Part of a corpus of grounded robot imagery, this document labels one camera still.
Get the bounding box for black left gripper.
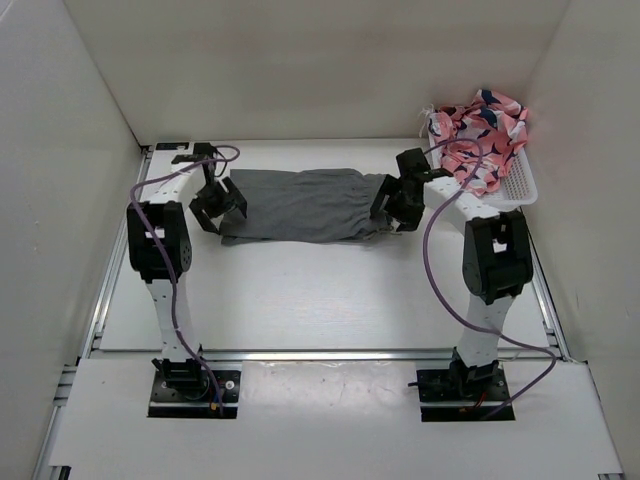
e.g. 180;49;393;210
189;177;246;234

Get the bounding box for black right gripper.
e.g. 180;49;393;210
370;175;425;233

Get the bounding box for grey shorts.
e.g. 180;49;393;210
219;169;391;246

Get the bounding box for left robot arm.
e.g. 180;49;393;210
126;142;248;402

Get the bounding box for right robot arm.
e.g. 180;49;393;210
370;148;533;400

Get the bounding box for pink patterned shorts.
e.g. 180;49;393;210
420;89;529;196

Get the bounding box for white plastic basket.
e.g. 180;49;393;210
421;129;538;211

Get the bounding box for aluminium front rail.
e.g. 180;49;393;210
204;348;452;362

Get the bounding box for aluminium rail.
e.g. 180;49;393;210
23;144;152;479
515;210;638;479
204;348;452;362

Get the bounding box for aluminium right side rail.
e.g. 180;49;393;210
515;210;638;479

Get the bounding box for aluminium left side rail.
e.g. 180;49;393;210
23;144;152;479

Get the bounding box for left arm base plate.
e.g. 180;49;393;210
147;370;242;419

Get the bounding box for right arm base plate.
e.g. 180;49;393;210
407;368;516;423

